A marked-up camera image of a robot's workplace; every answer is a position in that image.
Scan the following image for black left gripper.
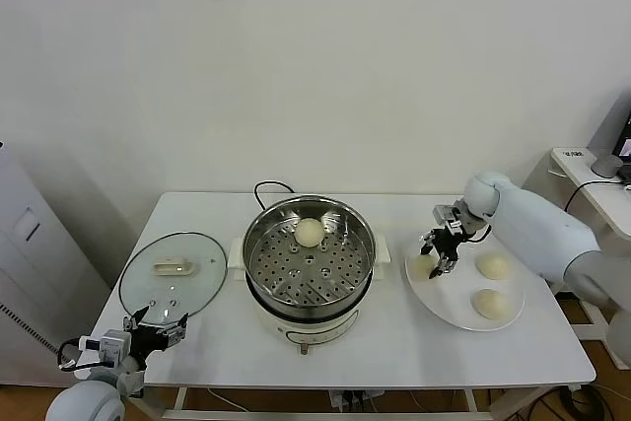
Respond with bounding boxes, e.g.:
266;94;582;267
122;306;190;369

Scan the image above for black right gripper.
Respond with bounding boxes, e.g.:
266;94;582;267
419;222;467;280

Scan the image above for white steamed baozi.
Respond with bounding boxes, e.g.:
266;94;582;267
470;288;512;321
474;252;512;280
411;255;440;284
294;217;326;248

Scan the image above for round glass pot lid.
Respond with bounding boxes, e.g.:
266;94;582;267
117;231;229;319

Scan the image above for stainless perforated steamer basket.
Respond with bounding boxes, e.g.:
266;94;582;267
244;195;379;318

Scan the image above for cream electric steamer pot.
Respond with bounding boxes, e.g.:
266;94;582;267
227;232;393;357

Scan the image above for white round plate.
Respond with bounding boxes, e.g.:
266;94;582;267
404;229;526;332

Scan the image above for white tall cabinet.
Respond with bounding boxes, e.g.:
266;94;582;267
0;139;113;388

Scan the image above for white power strip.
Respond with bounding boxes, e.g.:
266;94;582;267
328;389;386;413

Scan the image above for grey round desk gadget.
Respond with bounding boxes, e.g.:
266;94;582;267
590;154;622;178

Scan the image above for laptop with dark screen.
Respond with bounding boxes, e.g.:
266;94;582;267
610;113;631;166

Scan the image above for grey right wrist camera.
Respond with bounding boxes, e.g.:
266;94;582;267
433;203;462;225

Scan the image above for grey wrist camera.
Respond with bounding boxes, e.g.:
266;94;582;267
433;203;462;225
78;329;133;363

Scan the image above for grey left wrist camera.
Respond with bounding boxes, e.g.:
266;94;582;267
78;329;133;363

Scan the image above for white table leg frame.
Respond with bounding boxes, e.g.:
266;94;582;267
160;386;482;421

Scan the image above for black left camera cable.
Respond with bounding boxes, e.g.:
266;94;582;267
57;337;100;372

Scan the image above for black steamer power cable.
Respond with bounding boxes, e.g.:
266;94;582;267
253;180;297;213

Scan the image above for black cable with adapter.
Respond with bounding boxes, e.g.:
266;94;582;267
564;178;631;213

